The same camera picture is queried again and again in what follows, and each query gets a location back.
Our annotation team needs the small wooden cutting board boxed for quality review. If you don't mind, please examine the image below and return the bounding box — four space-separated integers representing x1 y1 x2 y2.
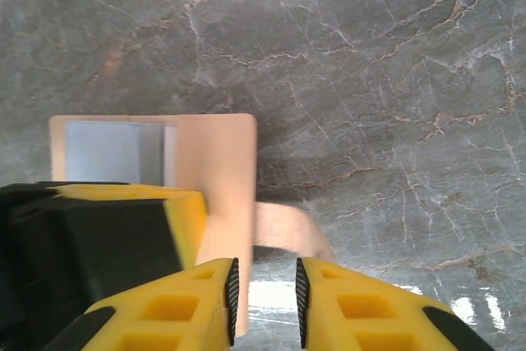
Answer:
48 114 336 336

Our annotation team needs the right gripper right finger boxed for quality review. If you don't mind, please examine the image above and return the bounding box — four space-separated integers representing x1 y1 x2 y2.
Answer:
294 256 498 351

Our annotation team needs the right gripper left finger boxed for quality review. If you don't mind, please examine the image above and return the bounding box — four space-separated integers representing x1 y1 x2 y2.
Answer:
40 257 240 351

